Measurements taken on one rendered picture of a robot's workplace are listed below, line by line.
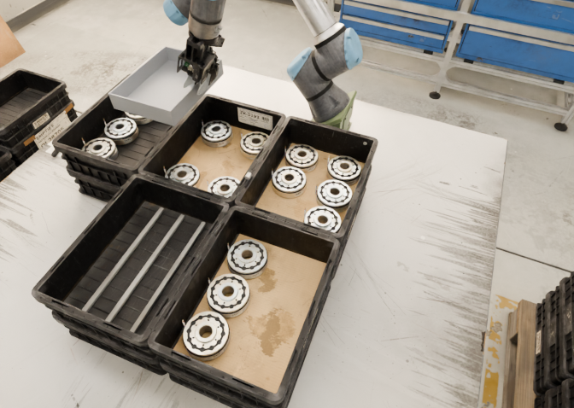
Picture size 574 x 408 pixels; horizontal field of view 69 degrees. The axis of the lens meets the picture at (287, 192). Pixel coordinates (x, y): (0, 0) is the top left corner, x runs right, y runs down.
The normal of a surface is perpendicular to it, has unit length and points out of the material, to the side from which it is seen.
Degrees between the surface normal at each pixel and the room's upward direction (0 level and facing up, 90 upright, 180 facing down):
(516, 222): 0
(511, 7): 90
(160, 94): 1
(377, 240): 0
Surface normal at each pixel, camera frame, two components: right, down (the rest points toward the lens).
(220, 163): 0.02, -0.65
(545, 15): -0.39, 0.69
